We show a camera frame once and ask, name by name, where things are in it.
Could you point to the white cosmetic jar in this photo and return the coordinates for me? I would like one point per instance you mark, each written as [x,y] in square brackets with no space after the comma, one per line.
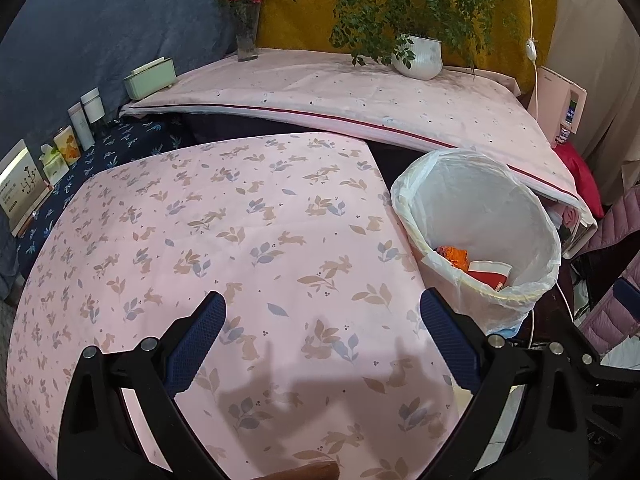
[92,107]

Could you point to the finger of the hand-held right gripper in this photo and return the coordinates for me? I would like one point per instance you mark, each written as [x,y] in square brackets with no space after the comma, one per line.
[625,295]

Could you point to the pink padded jacket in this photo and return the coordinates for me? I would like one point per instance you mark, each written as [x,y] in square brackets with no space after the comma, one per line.
[612,240]

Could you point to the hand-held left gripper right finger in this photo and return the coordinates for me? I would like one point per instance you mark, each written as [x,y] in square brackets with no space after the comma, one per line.
[447,340]

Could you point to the trash bin with white liner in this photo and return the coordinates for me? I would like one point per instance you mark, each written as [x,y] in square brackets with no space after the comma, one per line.
[475,195]

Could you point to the beige hanging cloth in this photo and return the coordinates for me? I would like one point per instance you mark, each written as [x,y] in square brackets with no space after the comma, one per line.
[595,20]

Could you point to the green tissue box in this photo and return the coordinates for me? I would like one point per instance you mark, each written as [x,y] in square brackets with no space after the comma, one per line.
[150,80]

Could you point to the green plant in white pot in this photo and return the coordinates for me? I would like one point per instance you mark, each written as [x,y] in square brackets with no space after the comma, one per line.
[420,57]

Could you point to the orange print small box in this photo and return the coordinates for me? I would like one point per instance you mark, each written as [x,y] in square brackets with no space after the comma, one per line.
[66,147]

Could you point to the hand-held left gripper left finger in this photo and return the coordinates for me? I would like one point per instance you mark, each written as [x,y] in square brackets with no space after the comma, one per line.
[200,335]

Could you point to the glass vase with red flowers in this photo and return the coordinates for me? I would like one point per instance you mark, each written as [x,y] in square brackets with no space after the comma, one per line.
[247,45]

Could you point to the white desk calendar card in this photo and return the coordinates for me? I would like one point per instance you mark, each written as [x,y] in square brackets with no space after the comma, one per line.
[20,190]

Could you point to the pink dotted tablecloth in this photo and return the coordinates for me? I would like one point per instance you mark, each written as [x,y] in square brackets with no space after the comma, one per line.
[325,90]

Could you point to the red paper cup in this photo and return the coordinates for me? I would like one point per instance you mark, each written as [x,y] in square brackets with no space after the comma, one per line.
[487,275]

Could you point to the pink water dispenser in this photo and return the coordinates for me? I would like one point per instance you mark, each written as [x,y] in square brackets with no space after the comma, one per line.
[552,105]

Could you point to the blue hanging cloth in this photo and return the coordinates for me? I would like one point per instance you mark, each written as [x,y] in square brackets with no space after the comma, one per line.
[100,20]

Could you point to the red cloth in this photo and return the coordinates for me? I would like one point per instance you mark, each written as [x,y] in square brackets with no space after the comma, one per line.
[580,175]

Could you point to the navy leaf print cloth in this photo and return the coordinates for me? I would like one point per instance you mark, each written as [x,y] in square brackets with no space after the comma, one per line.
[120,145]

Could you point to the yellow hanging cloth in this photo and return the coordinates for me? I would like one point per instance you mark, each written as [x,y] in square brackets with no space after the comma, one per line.
[300,25]

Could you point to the green tissue pack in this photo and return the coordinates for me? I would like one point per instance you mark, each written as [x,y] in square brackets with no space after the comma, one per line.
[52,165]

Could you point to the white cosmetic tube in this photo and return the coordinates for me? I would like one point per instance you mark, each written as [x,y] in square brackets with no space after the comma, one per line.
[81,127]

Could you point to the orange snack wrapper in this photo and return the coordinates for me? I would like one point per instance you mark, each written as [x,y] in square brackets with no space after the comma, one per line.
[452,257]

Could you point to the pink rabbit print cloth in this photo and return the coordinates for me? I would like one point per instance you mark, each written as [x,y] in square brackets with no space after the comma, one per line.
[225,240]

